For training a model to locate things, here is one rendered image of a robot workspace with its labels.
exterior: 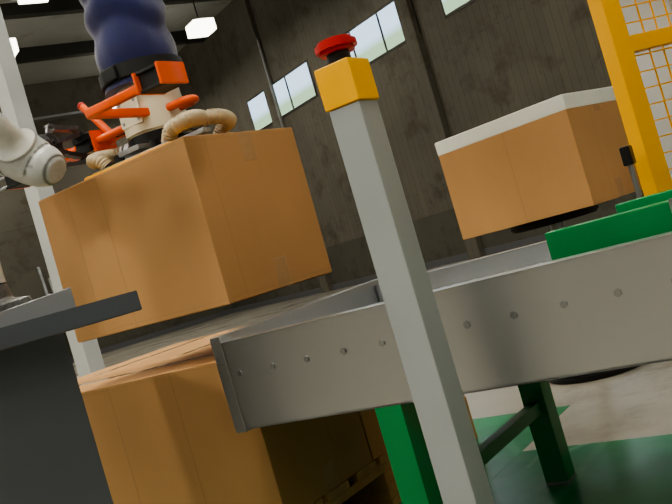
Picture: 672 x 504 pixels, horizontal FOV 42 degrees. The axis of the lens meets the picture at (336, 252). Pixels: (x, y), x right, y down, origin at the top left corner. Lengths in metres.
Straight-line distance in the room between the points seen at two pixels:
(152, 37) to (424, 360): 1.29
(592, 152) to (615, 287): 1.80
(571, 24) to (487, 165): 9.30
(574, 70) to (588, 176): 9.48
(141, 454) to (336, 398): 0.79
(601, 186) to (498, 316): 1.74
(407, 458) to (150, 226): 0.88
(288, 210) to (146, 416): 0.64
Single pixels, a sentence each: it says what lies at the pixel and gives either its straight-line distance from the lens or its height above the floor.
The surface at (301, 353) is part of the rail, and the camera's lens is 1.74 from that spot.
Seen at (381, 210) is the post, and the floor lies 0.75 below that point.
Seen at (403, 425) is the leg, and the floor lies 0.37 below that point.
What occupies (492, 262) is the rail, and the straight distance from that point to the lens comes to 2.22.
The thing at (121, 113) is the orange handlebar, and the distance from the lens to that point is 2.25.
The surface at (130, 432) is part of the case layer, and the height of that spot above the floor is 0.41.
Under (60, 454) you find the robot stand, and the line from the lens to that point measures 1.82.
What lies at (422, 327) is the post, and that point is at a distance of 1.38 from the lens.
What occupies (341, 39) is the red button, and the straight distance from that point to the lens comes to 1.41.
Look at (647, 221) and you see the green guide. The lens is 1.52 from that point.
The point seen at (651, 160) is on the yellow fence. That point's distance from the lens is 2.17.
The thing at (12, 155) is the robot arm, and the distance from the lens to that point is 2.20.
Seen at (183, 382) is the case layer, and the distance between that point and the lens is 2.19.
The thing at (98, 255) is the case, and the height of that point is 0.88.
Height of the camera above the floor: 0.71
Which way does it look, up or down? level
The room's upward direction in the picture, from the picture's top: 16 degrees counter-clockwise
